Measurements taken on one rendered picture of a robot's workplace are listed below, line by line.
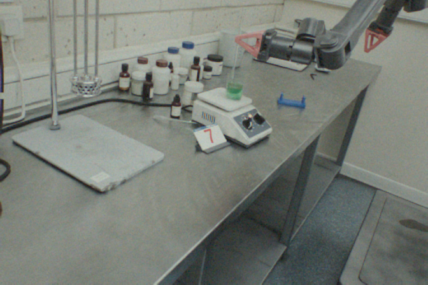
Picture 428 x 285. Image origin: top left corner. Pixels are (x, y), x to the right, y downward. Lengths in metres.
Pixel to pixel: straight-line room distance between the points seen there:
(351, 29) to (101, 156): 0.66
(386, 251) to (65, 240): 1.10
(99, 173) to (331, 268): 1.31
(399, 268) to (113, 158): 0.99
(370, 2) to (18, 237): 0.92
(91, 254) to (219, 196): 0.28
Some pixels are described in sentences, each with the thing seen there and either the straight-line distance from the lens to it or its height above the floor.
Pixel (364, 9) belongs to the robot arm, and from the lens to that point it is 1.04.
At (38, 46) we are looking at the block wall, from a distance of 1.15.
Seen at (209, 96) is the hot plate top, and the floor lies 0.84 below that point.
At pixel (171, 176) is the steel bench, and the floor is 0.75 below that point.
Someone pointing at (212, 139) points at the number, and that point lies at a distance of 0.98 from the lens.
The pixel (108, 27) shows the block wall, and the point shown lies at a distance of 1.29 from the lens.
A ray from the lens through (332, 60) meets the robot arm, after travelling 0.96.
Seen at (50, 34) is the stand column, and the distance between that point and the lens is 0.91.
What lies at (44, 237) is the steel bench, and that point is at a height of 0.75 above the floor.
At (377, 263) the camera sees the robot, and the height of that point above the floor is 0.37.
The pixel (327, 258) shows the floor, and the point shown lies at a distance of 1.92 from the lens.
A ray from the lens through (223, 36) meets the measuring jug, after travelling 1.68.
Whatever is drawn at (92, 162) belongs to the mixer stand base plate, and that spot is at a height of 0.76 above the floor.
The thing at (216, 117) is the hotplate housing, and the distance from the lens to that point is 1.02.
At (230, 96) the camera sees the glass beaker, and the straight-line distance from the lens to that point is 1.04.
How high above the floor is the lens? 1.21
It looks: 25 degrees down
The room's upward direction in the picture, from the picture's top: 9 degrees clockwise
